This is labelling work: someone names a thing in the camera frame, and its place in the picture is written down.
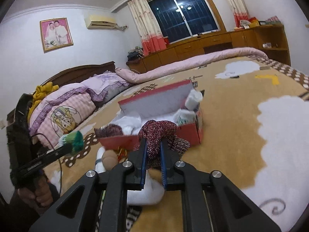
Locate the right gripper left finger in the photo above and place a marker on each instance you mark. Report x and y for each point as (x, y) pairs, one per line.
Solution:
(97, 201)

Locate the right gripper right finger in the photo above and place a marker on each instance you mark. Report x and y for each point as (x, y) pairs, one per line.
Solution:
(210, 201)

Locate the white green sock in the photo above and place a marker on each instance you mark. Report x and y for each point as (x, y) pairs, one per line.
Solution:
(75, 140)
(183, 117)

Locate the white towel sock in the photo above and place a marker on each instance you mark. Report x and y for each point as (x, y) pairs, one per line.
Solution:
(151, 194)

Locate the tan soft ball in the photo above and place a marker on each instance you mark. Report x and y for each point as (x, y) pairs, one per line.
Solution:
(109, 159)

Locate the red tassel ornament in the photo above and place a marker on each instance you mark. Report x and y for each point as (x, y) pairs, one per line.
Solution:
(122, 154)

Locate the maroon knitted sock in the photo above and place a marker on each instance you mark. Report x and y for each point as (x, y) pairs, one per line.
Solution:
(154, 132)
(108, 131)

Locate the red cardboard shoe box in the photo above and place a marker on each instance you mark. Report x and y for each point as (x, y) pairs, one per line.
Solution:
(158, 104)

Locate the white sock with maroon band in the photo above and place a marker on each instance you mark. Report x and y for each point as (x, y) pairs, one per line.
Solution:
(193, 99)

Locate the person left hand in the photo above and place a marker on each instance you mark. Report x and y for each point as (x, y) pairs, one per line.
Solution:
(40, 197)

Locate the pink checked cartoon pillow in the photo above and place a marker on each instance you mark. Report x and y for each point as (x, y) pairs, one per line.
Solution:
(50, 122)

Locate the yellow plush toy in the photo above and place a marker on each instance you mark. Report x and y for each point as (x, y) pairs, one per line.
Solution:
(40, 93)

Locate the dark wooden headboard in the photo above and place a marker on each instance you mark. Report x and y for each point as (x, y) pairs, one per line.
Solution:
(74, 75)

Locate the purple frilled pillow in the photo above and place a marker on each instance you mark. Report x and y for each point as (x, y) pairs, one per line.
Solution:
(96, 89)

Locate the framed wedding photo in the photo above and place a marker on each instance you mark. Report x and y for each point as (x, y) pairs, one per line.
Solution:
(55, 34)

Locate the pink rolled quilt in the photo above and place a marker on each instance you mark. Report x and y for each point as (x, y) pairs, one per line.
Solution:
(187, 64)

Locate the pile of clothes on cabinet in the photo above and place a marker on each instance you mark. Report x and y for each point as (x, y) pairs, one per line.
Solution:
(135, 53)

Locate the left floral curtain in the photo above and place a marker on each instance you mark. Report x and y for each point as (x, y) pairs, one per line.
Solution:
(148, 28)

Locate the floral curtain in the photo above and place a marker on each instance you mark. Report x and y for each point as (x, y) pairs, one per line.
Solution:
(239, 10)
(148, 28)

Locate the wooden cabinet run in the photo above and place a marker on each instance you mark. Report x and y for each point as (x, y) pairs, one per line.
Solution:
(270, 39)

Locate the dark window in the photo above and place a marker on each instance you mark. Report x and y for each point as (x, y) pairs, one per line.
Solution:
(181, 19)

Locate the right floral curtain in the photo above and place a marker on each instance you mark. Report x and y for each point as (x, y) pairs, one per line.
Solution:
(239, 10)

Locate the wall air conditioner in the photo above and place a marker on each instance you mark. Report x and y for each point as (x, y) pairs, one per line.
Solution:
(100, 22)

